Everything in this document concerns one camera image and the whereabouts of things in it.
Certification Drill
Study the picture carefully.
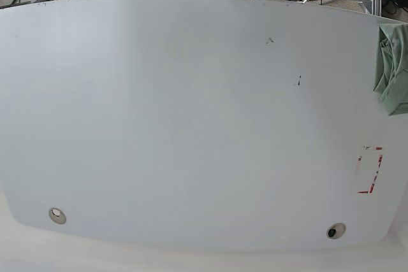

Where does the green polo shirt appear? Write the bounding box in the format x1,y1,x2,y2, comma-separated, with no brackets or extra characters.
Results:
373,24,407,116

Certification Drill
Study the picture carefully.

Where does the red tape rectangle marking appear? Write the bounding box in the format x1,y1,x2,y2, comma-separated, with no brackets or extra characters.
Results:
353,146,384,194

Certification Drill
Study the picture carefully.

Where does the right table cable grommet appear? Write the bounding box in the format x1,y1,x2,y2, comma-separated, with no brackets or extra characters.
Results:
326,223,346,240

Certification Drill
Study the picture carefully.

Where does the table cable grommet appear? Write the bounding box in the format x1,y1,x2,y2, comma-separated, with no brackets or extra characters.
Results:
48,208,66,225
326,223,346,240

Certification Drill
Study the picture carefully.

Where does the left table cable grommet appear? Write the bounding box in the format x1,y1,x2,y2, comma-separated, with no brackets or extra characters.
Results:
48,208,66,225

